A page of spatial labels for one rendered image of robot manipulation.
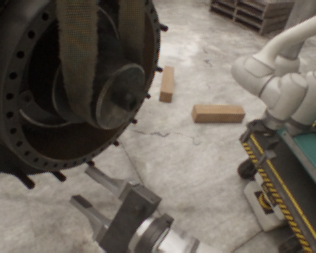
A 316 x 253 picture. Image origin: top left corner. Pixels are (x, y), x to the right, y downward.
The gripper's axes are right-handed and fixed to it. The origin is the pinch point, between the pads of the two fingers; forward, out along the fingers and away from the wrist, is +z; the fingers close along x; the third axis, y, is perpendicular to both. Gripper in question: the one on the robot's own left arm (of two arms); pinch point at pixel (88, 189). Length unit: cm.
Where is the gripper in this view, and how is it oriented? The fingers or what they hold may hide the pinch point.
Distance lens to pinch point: 47.6
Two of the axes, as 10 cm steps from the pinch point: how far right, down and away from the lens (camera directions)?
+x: -5.0, 8.7, 0.4
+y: -2.8, -1.1, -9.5
